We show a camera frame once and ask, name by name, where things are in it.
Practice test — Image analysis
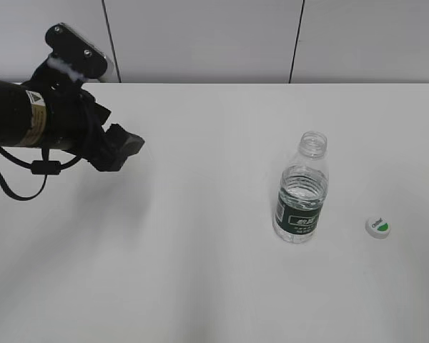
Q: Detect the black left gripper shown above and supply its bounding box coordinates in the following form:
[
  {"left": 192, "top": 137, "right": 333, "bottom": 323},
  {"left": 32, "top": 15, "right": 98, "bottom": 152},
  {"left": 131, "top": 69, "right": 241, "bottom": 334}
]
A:
[{"left": 67, "top": 89, "right": 145, "bottom": 172}]

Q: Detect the clear water bottle green label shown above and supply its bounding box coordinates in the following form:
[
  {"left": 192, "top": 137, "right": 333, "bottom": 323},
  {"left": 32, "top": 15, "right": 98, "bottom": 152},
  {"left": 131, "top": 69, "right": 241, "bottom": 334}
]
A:
[{"left": 272, "top": 131, "right": 329, "bottom": 244}]

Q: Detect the white green bottle cap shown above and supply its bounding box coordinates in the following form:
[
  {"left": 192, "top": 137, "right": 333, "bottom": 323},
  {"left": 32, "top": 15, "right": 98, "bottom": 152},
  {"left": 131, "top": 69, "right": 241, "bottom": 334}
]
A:
[{"left": 365, "top": 216, "right": 391, "bottom": 239}]

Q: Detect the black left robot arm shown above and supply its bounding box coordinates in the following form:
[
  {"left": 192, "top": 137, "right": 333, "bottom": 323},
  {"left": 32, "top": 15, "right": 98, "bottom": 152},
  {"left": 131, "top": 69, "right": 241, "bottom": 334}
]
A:
[{"left": 0, "top": 81, "right": 144, "bottom": 172}]

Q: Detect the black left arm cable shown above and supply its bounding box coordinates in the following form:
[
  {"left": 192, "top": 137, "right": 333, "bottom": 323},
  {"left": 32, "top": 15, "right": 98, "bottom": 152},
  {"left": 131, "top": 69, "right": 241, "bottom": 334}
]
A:
[{"left": 0, "top": 146, "right": 83, "bottom": 201}]

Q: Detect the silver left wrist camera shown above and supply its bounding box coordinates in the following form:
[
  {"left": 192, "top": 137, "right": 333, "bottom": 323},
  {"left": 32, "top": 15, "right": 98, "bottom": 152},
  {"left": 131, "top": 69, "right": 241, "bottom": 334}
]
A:
[{"left": 45, "top": 22, "right": 114, "bottom": 83}]

